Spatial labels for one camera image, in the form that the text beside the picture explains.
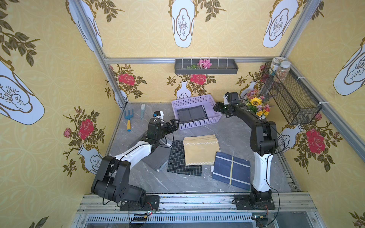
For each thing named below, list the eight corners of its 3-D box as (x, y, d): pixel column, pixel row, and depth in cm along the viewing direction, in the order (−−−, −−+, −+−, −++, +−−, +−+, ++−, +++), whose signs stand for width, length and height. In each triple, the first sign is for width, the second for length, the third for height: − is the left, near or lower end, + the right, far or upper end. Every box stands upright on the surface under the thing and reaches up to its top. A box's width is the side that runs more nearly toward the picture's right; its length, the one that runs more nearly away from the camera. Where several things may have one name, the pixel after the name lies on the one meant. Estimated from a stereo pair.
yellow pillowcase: (183, 165, 89) (183, 164, 87) (183, 136, 102) (183, 134, 100) (221, 165, 89) (221, 164, 87) (216, 136, 102) (217, 134, 100)
